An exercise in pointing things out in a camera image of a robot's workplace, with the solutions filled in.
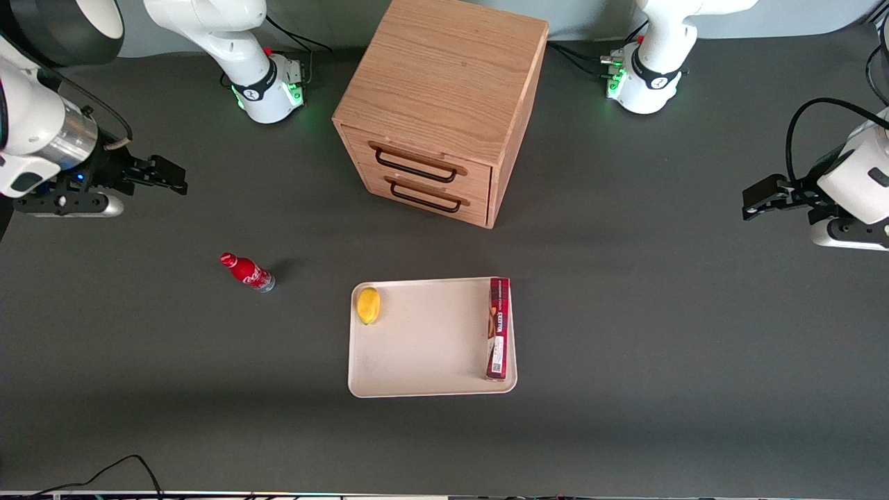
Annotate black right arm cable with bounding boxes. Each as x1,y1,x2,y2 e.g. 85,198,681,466
42,69,134,151

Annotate wooden drawer cabinet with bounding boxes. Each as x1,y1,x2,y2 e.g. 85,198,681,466
332,0,550,231

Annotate beige plastic tray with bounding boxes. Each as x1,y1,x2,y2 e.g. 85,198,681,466
347,277,519,399

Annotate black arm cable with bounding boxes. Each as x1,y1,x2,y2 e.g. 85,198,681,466
42,69,134,151
786,97,889,184

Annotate wooden drawer front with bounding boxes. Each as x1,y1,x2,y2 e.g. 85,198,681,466
340,125,493,203
361,170,491,228

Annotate black right base cables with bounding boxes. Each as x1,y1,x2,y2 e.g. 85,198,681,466
264,14,334,90

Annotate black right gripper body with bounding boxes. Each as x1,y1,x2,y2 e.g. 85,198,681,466
69,147,143,197

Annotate black metal drawer handle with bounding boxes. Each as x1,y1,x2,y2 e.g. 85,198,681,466
384,176,472,214
368,141,469,185

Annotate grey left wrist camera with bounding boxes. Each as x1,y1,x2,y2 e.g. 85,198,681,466
811,217,889,251

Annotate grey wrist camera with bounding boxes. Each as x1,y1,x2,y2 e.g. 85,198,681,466
14,193,126,219
811,217,889,251

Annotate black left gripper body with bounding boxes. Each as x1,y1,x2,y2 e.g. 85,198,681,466
783,177,834,213

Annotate red snack box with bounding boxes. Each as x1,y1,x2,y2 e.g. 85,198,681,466
485,277,512,381

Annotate yellow lemon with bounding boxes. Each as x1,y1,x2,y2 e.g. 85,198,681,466
356,287,382,326

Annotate thin black table cable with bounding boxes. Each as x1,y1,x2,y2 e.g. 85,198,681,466
0,454,166,500

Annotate black left base cables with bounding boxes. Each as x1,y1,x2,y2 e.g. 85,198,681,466
547,21,650,79

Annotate black looped cable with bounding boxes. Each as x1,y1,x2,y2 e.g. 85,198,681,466
864,17,889,108

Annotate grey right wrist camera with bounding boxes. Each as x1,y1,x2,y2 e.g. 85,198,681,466
14,193,126,219

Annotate black base cables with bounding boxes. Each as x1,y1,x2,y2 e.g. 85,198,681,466
547,21,650,79
264,14,334,90

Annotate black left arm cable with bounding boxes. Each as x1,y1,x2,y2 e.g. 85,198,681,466
786,97,889,184

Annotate red coke bottle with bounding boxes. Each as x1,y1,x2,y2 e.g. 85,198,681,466
219,252,276,294

